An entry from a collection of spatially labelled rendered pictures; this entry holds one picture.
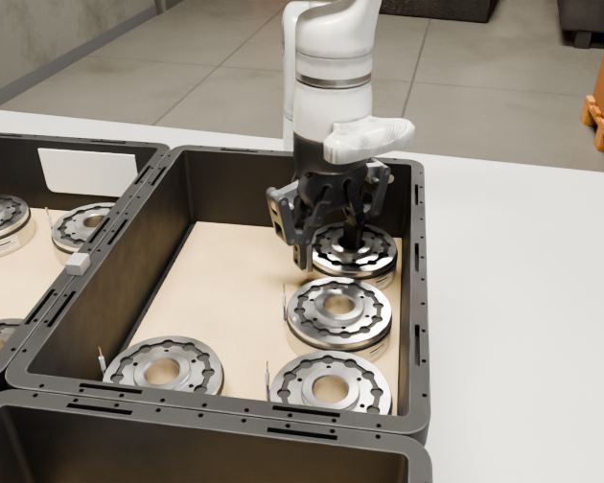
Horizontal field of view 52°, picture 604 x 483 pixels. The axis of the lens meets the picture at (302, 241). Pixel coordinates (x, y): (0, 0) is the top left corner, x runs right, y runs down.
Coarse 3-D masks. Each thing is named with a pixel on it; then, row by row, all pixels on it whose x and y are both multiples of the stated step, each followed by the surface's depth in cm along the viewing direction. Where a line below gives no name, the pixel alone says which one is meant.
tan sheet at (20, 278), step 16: (32, 208) 83; (48, 224) 79; (32, 240) 77; (48, 240) 77; (16, 256) 74; (32, 256) 74; (48, 256) 74; (0, 272) 71; (16, 272) 71; (32, 272) 71; (48, 272) 71; (0, 288) 68; (16, 288) 68; (32, 288) 68; (0, 304) 66; (16, 304) 66; (32, 304) 66
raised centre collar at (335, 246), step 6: (336, 234) 71; (342, 234) 71; (336, 240) 70; (342, 240) 71; (366, 240) 70; (330, 246) 70; (336, 246) 69; (366, 246) 69; (372, 246) 69; (336, 252) 68; (342, 252) 68; (348, 252) 68; (354, 252) 68; (360, 252) 68; (366, 252) 68
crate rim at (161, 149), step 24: (48, 144) 77; (72, 144) 77; (96, 144) 76; (120, 144) 76; (144, 144) 76; (144, 168) 71; (120, 216) 62; (96, 240) 58; (48, 288) 52; (24, 336) 47; (0, 360) 45; (0, 384) 45
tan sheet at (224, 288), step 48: (192, 240) 77; (240, 240) 77; (192, 288) 68; (240, 288) 68; (288, 288) 68; (384, 288) 68; (144, 336) 62; (192, 336) 62; (240, 336) 62; (240, 384) 57
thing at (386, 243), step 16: (336, 224) 73; (368, 224) 73; (320, 240) 71; (384, 240) 71; (320, 256) 69; (336, 256) 68; (368, 256) 68; (384, 256) 69; (336, 272) 66; (352, 272) 66; (368, 272) 66
